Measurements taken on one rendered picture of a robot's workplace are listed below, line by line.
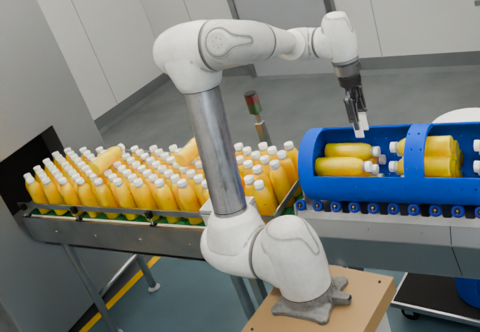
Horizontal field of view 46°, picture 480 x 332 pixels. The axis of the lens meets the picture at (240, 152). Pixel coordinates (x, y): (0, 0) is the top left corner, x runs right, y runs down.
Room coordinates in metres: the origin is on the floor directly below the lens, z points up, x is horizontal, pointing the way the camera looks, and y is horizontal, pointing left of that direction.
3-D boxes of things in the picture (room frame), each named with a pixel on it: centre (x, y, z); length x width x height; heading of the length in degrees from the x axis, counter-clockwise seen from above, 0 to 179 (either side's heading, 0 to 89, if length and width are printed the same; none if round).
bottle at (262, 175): (2.07, -0.04, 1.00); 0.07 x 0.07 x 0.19
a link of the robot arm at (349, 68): (1.78, -0.43, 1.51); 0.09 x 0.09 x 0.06
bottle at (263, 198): (1.95, -0.03, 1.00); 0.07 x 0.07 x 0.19
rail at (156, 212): (2.38, 0.60, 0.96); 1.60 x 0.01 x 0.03; 53
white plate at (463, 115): (1.97, -0.89, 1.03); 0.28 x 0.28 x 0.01
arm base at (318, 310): (1.28, -0.07, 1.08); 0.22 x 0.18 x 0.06; 50
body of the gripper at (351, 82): (1.78, -0.43, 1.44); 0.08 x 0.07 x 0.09; 143
